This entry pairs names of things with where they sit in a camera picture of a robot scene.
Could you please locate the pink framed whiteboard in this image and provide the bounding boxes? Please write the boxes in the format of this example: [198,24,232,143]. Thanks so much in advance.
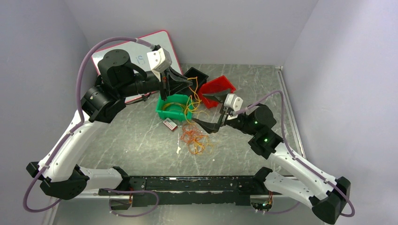
[81,37,182,107]

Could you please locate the small red white box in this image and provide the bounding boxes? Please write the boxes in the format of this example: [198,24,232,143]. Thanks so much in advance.
[163,118,178,131]

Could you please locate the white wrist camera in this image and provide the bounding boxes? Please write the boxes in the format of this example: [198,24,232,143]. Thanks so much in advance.
[147,48,172,74]
[223,93,243,111]

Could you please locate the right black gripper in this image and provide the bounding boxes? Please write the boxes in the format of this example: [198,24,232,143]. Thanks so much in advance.
[192,89,258,136]

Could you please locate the yellow cable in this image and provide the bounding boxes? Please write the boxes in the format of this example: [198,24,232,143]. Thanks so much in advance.
[183,76,215,156]

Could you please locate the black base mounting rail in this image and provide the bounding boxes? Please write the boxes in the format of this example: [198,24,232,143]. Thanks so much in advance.
[98,175,269,207]

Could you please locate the orange cable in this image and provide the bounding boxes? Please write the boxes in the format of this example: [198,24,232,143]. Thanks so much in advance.
[179,121,212,156]

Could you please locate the green plastic bin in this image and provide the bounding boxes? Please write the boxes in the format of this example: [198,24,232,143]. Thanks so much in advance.
[155,94,193,121]

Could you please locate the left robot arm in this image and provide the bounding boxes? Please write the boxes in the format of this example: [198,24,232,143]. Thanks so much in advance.
[26,47,192,200]

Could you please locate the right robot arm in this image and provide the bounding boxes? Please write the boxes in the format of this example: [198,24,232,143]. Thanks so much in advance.
[193,90,356,225]

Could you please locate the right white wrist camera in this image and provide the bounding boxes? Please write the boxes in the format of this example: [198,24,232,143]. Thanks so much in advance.
[223,93,243,111]

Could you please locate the yellow wire coil in bin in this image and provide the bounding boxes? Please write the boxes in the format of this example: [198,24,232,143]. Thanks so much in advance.
[161,102,189,116]

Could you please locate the whiteboard black foot left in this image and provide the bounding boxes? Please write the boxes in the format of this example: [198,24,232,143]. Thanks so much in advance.
[136,93,152,102]

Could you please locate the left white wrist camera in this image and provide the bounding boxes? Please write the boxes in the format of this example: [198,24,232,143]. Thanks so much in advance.
[147,48,172,74]

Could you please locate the red plastic bin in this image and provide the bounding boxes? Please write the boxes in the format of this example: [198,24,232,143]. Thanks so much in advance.
[198,75,236,109]

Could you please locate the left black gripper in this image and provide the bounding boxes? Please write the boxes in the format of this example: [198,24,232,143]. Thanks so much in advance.
[118,65,194,102]

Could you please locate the aluminium frame rail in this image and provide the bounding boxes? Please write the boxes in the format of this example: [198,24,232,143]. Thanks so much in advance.
[51,175,326,199]

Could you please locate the black plastic bin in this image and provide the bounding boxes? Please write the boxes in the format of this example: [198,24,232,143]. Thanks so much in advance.
[182,67,209,96]

